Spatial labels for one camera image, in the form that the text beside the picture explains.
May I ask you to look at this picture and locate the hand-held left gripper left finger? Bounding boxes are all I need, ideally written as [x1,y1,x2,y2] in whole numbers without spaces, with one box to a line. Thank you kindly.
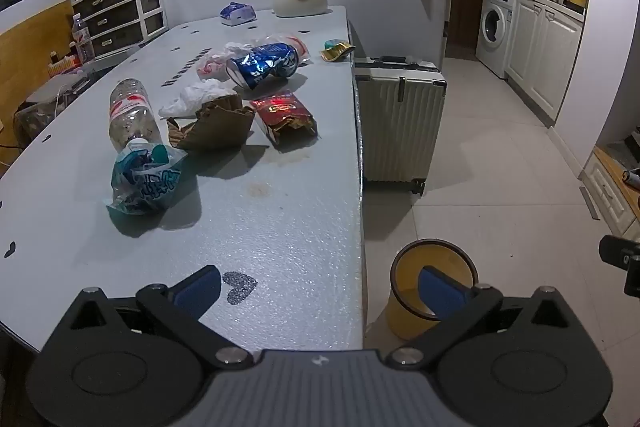
[42,265,254,370]

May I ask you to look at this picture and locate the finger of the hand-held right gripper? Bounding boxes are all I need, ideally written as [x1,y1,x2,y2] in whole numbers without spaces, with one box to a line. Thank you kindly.
[599,234,640,299]

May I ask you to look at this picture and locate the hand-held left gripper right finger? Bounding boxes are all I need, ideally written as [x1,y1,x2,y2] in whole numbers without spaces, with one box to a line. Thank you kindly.
[387,265,598,370]

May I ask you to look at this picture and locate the yellow trash bin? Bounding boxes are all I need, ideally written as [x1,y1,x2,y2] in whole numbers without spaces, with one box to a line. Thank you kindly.
[385,239,479,340]

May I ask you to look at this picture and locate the teal snack packet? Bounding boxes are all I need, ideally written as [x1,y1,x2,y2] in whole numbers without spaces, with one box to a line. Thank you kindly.
[106,142,187,215]

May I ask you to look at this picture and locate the brown cardboard piece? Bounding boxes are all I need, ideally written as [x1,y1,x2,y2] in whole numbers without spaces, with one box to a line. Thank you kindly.
[166,93,257,152]

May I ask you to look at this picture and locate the clear plastic bottle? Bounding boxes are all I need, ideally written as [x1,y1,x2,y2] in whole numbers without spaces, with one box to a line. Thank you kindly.
[109,78,163,152]

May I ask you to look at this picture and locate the white tissue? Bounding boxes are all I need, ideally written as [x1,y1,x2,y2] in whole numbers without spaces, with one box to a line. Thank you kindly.
[159,79,236,116]

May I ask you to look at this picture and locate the red snack packet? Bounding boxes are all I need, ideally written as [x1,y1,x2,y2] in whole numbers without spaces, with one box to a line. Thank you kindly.
[249,92,318,145]

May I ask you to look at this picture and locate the crushed blue can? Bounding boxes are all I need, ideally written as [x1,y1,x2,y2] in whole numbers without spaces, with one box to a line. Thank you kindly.
[226,42,301,90]

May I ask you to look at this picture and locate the gold wrapper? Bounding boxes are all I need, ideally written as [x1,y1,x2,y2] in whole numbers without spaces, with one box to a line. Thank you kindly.
[320,42,356,62]

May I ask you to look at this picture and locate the pink white plastic bag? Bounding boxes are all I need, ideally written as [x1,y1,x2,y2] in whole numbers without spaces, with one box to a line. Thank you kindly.
[196,33,312,81]

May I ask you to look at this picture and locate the white low cabinet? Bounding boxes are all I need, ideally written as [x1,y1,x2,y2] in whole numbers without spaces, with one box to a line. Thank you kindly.
[580,146,640,238]

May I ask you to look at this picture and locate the white ribbed suitcase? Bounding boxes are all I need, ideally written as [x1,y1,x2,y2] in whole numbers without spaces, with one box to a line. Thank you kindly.
[353,55,447,196]

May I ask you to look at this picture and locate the white kitchen cabinets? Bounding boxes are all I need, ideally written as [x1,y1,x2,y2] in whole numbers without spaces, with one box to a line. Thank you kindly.
[505,0,586,122]

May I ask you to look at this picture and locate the white washing machine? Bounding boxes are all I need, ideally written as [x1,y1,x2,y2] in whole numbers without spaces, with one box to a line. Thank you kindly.
[476,0,518,79]

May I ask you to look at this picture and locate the standing water bottle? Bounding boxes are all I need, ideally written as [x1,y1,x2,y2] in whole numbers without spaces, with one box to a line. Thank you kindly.
[71,13,96,65]

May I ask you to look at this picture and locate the blue white tissue pack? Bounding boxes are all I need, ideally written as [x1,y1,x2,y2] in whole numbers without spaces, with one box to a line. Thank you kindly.
[220,2,257,26]

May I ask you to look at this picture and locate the white drawer unit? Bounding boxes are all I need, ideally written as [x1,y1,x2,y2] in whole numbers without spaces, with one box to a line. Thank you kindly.
[70,0,167,60]

